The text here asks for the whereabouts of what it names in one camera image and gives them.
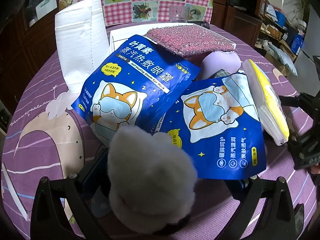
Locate white fluffy plush puff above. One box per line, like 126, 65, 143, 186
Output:
107, 125, 198, 228

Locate blue storage box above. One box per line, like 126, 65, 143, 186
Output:
291, 33, 305, 55

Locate white and green box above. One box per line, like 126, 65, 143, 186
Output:
35, 0, 57, 18

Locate grey plaid cloth pouch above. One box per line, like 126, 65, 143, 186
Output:
212, 68, 234, 78

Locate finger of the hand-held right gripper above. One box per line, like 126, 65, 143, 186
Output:
287, 127, 320, 171
274, 92, 320, 111

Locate dark wooden glass-door cabinet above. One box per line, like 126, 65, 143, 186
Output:
0, 0, 60, 85

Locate white shallow box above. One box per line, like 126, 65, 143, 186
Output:
109, 22, 237, 55

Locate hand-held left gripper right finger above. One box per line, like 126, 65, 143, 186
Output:
226, 177, 300, 240

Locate white tissue roll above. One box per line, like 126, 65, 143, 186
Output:
54, 0, 111, 93

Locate purple makeup sponge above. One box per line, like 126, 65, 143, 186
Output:
201, 51, 242, 80

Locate pink glitter sponge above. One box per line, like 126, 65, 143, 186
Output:
145, 26, 237, 56

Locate clear glass cup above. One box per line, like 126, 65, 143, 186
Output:
169, 4, 190, 23

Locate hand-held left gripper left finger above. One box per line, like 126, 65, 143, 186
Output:
31, 148, 111, 240

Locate yellow tissue pack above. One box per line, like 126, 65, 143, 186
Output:
241, 59, 290, 146

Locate blue eye mask packet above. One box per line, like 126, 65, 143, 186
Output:
71, 34, 202, 147
156, 73, 267, 180

